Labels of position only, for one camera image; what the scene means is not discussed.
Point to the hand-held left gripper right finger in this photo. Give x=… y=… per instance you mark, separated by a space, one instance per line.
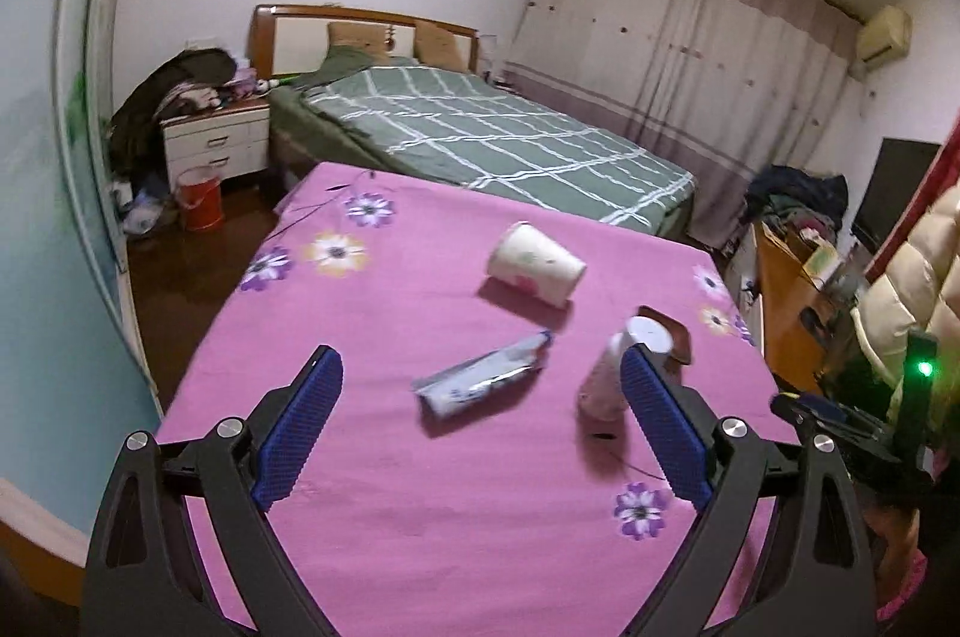
x=664 y=427

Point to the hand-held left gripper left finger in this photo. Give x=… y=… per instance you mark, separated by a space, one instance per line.
x=300 y=427

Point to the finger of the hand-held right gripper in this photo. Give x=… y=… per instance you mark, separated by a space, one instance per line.
x=799 y=410

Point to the small white pink bottle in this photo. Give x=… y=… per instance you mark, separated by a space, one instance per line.
x=604 y=385

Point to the blue and white wrapper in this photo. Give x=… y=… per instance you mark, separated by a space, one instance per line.
x=484 y=382

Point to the white paper cup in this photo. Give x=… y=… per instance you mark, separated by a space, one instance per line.
x=536 y=265

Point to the person's right forearm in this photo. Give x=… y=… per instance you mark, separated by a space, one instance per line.
x=904 y=588

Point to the dark brown flat object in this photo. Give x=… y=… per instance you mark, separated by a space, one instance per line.
x=675 y=337

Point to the wooden desk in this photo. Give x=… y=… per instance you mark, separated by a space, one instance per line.
x=787 y=299

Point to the cream puffer jacket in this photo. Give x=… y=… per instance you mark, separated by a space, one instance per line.
x=911 y=299

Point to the green framed picture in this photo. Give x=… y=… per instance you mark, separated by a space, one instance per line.
x=823 y=265

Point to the pink floral blanket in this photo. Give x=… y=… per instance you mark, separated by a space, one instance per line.
x=420 y=532

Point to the pile of dark clothes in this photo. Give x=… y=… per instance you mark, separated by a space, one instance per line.
x=799 y=194

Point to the black television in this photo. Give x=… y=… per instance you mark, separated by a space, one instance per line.
x=896 y=194

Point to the red bucket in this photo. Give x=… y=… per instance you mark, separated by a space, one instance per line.
x=201 y=202

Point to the crumpled plastic bags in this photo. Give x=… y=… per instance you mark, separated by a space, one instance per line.
x=142 y=213

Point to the white nightstand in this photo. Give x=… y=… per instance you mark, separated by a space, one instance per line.
x=217 y=138

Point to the green checked quilt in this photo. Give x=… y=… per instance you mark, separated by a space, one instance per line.
x=487 y=142

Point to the sliding wardrobe door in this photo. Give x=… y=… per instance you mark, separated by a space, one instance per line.
x=45 y=194

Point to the pink patterned cloth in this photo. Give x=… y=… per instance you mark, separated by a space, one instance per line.
x=244 y=85

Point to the striped curtain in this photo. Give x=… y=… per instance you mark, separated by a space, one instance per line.
x=675 y=67

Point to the cream air conditioner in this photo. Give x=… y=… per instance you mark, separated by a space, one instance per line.
x=885 y=33

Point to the brown pillow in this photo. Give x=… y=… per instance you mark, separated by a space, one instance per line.
x=358 y=38
x=442 y=45

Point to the wooden bed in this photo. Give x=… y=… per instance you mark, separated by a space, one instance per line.
x=300 y=25

